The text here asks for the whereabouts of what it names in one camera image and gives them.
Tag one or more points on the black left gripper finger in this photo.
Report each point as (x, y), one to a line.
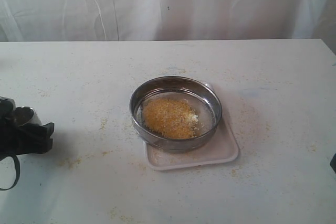
(7, 106)
(36, 139)

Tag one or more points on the stainless steel cup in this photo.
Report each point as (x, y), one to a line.
(25, 115)

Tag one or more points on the white square plastic tray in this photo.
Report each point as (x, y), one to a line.
(221, 148)

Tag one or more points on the dark object at right edge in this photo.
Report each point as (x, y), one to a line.
(333, 163)

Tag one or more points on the round steel mesh sieve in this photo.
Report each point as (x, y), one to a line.
(169, 84)

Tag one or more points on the white backdrop curtain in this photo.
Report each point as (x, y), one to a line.
(125, 20)

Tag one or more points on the yellow millet grain pile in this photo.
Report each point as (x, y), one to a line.
(171, 118)

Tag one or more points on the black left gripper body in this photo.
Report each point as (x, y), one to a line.
(15, 140)

